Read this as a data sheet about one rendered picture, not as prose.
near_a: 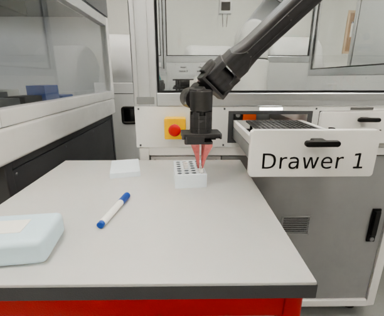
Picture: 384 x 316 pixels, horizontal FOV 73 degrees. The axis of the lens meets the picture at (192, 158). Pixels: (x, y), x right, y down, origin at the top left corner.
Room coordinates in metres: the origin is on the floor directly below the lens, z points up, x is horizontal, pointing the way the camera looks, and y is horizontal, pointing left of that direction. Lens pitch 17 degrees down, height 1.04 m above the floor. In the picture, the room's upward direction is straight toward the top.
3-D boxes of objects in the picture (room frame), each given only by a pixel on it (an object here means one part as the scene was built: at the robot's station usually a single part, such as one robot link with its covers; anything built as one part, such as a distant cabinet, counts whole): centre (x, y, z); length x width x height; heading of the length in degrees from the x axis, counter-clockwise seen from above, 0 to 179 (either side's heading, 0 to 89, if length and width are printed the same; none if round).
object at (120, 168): (0.77, 0.21, 0.77); 0.13 x 0.09 x 0.02; 14
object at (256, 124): (0.77, -0.27, 0.87); 0.22 x 0.18 x 0.06; 1
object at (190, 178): (0.69, 0.01, 0.78); 0.12 x 0.08 x 0.04; 6
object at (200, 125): (0.67, -0.02, 0.92); 0.10 x 0.07 x 0.07; 96
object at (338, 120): (0.90, -0.59, 0.87); 0.29 x 0.02 x 0.11; 91
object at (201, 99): (0.67, -0.02, 0.98); 0.07 x 0.06 x 0.07; 19
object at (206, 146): (0.66, -0.01, 0.85); 0.07 x 0.07 x 0.09; 6
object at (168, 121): (0.87, 0.06, 0.88); 0.07 x 0.05 x 0.07; 91
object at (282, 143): (0.57, -0.28, 0.87); 0.29 x 0.02 x 0.11; 91
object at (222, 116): (1.38, -0.31, 0.87); 1.02 x 0.95 x 0.14; 91
